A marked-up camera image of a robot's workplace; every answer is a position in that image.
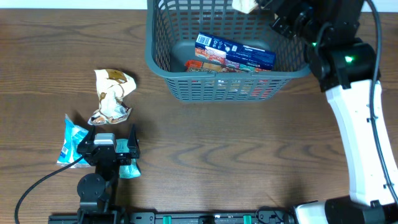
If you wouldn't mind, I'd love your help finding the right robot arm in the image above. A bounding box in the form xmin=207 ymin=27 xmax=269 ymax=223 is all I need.
xmin=258 ymin=0 xmax=397 ymax=223

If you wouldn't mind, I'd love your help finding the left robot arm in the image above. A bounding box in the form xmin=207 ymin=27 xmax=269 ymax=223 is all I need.
xmin=77 ymin=126 xmax=140 ymax=224

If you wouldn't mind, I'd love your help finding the orange spaghetti packet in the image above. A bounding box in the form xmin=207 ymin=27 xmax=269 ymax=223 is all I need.
xmin=185 ymin=60 xmax=231 ymax=72

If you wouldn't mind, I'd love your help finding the grey plastic basket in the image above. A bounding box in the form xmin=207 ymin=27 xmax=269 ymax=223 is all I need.
xmin=145 ymin=0 xmax=310 ymax=102

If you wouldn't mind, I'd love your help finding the crumpled cream snack bag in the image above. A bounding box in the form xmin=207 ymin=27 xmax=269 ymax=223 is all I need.
xmin=88 ymin=69 xmax=137 ymax=126

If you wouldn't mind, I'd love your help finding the cookie snack bag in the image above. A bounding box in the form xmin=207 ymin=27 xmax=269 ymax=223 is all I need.
xmin=232 ymin=0 xmax=258 ymax=14

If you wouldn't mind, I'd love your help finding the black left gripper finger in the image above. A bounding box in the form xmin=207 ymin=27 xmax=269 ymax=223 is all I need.
xmin=83 ymin=126 xmax=96 ymax=146
xmin=127 ymin=124 xmax=139 ymax=152

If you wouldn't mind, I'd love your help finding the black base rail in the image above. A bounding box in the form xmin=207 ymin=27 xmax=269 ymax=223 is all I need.
xmin=47 ymin=209 xmax=297 ymax=224

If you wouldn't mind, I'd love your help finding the teal plastic packet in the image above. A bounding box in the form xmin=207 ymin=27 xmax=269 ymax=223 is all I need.
xmin=116 ymin=139 xmax=141 ymax=179

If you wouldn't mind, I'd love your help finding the blue plastic packet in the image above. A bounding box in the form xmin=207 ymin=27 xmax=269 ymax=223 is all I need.
xmin=57 ymin=114 xmax=88 ymax=167

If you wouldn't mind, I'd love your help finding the blue tissue multipack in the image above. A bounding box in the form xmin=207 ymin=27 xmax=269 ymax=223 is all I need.
xmin=195 ymin=32 xmax=276 ymax=72

